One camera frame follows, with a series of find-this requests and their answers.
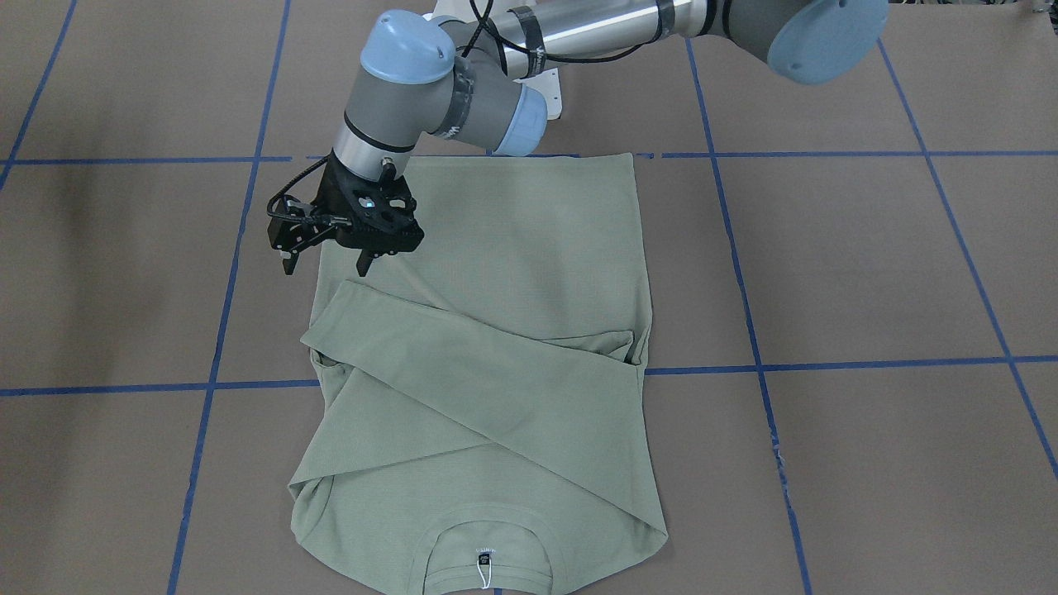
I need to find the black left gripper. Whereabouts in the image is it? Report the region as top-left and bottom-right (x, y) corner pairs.
(281, 152), (426, 278)

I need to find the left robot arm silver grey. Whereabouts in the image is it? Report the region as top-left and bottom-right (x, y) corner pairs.
(267, 1), (889, 276)

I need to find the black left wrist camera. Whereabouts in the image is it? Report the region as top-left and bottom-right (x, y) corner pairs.
(267, 193), (336, 259)

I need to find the olive green long-sleeve shirt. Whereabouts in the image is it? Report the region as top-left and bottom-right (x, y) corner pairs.
(288, 154), (669, 594)

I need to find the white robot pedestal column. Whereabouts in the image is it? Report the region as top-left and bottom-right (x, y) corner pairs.
(422, 1), (563, 121)

